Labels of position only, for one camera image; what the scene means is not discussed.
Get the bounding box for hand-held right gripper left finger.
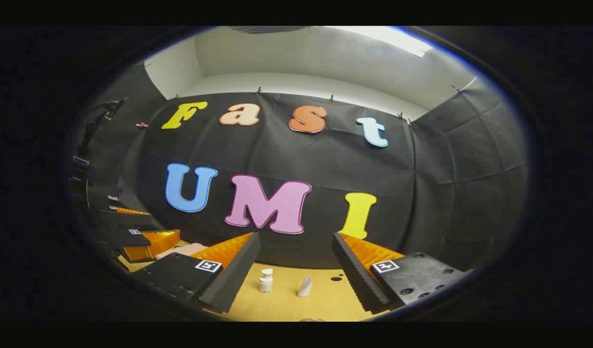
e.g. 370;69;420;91
131;232;261;314

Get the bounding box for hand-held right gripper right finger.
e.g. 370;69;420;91
332;232;471;314

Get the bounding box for pink suitcase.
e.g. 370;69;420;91
154;243;209;261

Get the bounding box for black backdrop cloth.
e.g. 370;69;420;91
72;63;529;271

